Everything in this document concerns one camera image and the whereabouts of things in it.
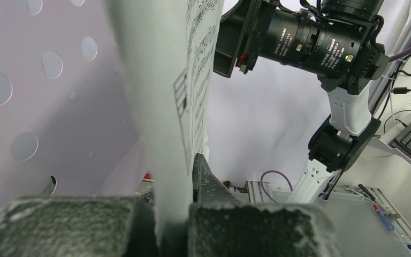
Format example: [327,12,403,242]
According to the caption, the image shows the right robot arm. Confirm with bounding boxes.
[213,1,390,203]

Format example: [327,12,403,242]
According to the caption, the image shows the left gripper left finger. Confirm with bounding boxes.
[0,196,156,256]

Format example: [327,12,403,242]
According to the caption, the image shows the sheet music page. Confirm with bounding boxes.
[104,1,224,245]

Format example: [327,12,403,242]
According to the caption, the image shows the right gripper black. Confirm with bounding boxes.
[213,0,369,80]

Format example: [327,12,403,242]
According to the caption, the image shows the lilac perforated music stand desk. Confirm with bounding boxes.
[0,1,147,211]

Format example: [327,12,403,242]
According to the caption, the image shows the blue red pen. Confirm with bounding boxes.
[357,184,394,231]

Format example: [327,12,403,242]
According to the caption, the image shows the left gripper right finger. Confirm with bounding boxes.
[187,154,340,256]

